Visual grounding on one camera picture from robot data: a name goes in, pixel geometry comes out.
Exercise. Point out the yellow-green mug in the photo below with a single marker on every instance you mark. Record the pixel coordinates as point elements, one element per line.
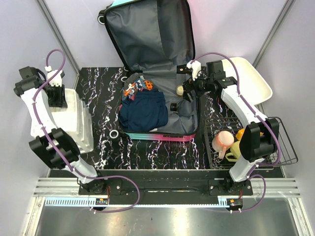
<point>234,152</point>

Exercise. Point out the white drawer organizer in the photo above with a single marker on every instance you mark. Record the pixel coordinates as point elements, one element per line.
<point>75,120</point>

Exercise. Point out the orange-yellow plate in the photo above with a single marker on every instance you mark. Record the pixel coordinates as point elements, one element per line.
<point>240,134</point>

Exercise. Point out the pink and teal kids suitcase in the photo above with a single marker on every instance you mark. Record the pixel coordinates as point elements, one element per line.
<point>154,39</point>

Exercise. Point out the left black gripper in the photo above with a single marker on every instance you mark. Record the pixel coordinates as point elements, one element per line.
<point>60,102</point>

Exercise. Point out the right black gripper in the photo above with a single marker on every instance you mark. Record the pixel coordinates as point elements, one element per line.
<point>189,85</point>

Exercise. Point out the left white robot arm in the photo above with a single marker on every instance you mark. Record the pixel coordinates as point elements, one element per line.
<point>50,143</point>

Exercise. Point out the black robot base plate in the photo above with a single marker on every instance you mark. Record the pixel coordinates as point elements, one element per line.
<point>209,182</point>

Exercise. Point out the aluminium rail frame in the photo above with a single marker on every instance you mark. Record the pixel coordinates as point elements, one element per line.
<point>64,192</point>

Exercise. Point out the white plastic tray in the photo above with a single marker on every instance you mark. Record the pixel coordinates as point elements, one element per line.
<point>252,85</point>

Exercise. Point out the black marble pattern mat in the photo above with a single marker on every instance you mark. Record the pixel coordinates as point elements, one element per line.
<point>100,88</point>

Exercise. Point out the gold lid cosmetic jar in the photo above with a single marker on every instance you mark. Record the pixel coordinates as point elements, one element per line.
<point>180,91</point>

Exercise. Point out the colourful patterned cloth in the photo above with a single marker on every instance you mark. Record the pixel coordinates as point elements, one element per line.
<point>133,85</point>

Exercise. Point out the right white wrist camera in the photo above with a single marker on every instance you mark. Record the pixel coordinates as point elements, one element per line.
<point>194,67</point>

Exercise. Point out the navy blue garment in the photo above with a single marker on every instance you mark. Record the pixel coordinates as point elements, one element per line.
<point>145,112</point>

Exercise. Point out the small black jar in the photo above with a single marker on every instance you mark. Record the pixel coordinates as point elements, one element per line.
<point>173,107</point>

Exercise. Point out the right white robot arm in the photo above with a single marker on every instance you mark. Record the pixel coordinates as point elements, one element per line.
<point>260,138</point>

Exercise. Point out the pink cup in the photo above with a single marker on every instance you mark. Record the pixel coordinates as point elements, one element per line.
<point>222,142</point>

